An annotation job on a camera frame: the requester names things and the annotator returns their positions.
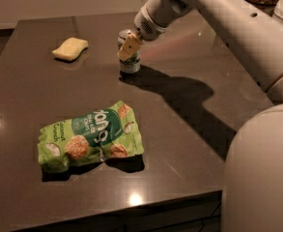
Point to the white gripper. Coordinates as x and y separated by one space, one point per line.
146 26

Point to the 7up soda can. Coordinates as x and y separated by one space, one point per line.
132 64

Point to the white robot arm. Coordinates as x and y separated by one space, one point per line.
252 196

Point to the yellow sponge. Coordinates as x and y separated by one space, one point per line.
70 49

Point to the green rice chips bag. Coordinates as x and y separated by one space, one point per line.
109 133

